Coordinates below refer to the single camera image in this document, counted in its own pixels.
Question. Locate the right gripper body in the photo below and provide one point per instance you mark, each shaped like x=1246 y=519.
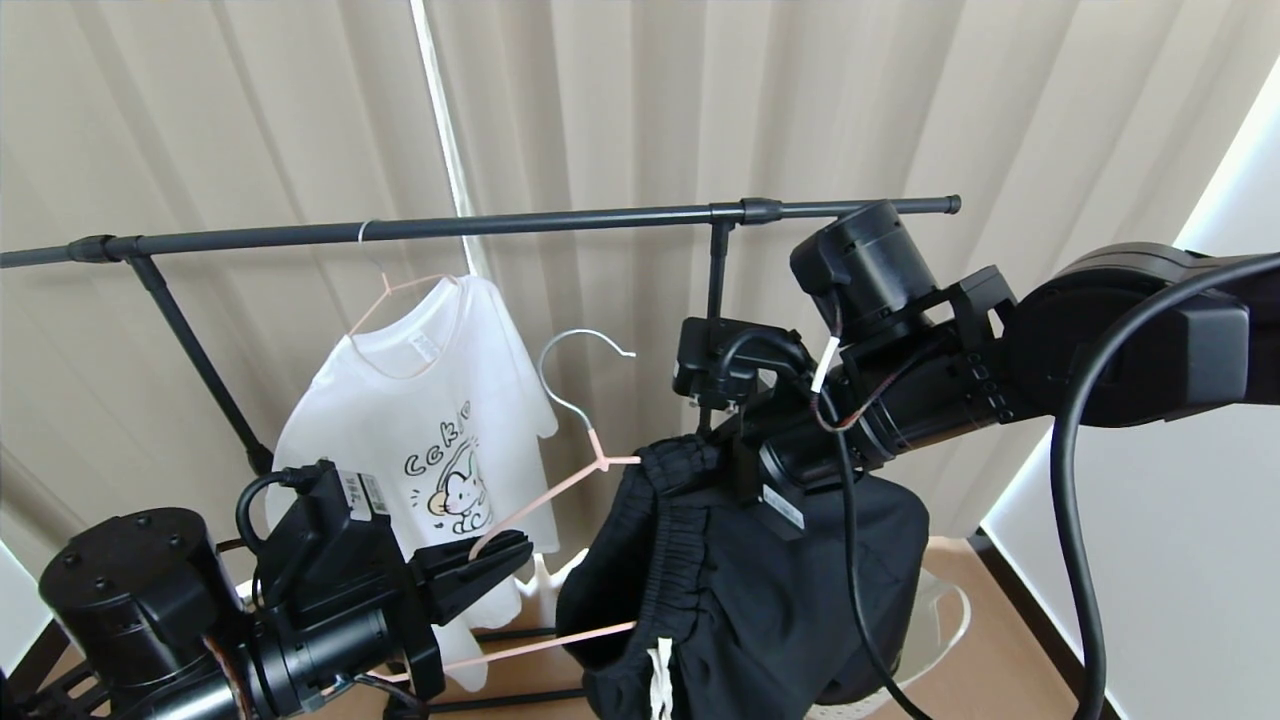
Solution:
x=880 y=410

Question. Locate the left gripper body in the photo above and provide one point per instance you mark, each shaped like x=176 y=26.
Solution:
x=330 y=650

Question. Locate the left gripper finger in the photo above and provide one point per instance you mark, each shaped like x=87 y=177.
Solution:
x=480 y=585
x=480 y=548

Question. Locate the pink clothes hanger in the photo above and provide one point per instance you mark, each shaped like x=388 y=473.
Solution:
x=385 y=290
x=600 y=460

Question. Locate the white printed t-shirt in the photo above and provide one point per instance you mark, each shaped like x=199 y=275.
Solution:
x=400 y=420

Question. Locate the black garment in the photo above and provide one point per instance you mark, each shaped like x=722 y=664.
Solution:
x=760 y=600

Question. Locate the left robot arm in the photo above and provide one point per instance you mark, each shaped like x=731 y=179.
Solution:
x=130 y=580

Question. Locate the white laundry basket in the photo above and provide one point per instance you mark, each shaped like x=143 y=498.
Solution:
x=940 y=610

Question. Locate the black clothes rack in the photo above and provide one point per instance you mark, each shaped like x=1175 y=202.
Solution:
x=550 y=217

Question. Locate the beige curtain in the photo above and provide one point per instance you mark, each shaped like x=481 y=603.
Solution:
x=900 y=100

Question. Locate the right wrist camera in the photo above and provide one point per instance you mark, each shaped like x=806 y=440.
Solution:
x=710 y=360

